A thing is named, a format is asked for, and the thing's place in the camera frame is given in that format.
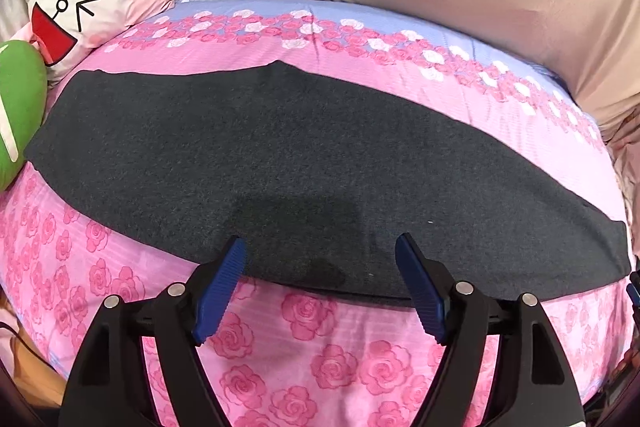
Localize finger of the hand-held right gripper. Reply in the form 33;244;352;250
625;271;640;310

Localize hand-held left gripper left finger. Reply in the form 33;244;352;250
59;236;248;427

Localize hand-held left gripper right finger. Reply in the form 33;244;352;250
394;233;586;427

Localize dark grey pants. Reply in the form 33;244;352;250
24;59;632;303

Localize pink floral bed sheet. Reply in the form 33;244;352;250
0;0;636;427

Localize pale patterned cloth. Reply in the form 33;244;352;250
602;114;640;212

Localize green pillow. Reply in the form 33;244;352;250
0;39;48;192

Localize black cable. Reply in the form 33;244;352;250
0;321;32;359

